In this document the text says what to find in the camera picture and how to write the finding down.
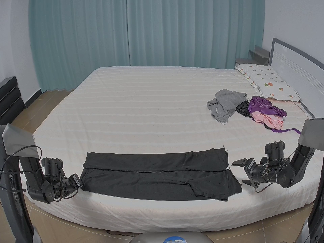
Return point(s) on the black shiny garment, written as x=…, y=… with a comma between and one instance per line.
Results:
x=243, y=109

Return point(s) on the grey garment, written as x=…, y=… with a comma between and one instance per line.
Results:
x=227, y=102

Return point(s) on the bed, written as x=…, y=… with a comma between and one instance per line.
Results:
x=151, y=105

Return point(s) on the grey bedside table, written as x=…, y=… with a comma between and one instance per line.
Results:
x=258, y=54

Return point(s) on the black chest of drawers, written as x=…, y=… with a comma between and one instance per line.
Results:
x=10, y=97

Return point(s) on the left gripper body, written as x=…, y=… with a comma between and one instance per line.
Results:
x=74, y=183

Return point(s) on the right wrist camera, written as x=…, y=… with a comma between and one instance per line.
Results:
x=274, y=150

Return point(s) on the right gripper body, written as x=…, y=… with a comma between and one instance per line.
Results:
x=258, y=173

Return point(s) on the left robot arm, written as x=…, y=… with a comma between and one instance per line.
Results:
x=33, y=171

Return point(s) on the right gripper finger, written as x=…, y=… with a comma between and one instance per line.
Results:
x=241, y=162
x=251, y=184

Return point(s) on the pink garment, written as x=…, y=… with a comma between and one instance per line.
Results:
x=265, y=121

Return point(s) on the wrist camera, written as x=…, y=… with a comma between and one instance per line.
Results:
x=274, y=150
x=52, y=166

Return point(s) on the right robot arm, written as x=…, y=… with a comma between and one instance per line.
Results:
x=303, y=150

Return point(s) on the blue-green curtain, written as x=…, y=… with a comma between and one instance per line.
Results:
x=81, y=34
x=197, y=26

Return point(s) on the white printed pillow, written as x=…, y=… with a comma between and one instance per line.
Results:
x=268, y=81

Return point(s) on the purple garment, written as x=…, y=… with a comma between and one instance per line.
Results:
x=260, y=105

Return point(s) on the black T-shirt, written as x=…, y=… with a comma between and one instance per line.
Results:
x=157, y=178

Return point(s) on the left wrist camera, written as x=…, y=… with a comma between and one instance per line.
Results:
x=52, y=166

